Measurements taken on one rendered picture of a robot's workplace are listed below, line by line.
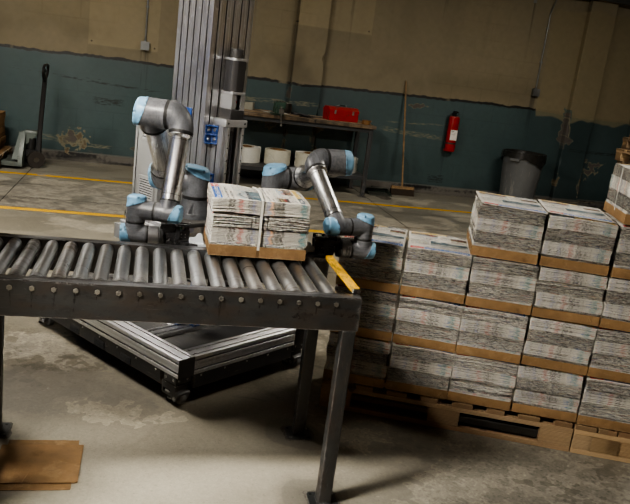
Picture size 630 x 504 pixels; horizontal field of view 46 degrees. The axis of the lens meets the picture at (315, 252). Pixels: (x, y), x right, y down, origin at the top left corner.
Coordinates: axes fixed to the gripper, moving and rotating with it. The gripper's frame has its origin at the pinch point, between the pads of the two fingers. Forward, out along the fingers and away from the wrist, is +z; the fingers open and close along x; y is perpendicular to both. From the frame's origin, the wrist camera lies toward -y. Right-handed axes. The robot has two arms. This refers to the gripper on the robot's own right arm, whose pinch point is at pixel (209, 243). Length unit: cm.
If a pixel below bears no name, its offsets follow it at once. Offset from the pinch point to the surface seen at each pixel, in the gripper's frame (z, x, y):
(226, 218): 3.5, -22.2, 16.0
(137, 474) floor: -22, -42, -79
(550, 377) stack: 154, -19, -45
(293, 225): 29.1, -22.5, 15.4
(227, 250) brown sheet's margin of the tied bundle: 5.0, -22.5, 3.8
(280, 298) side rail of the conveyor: 19, -63, -1
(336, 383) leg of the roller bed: 43, -63, -31
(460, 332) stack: 115, -4, -32
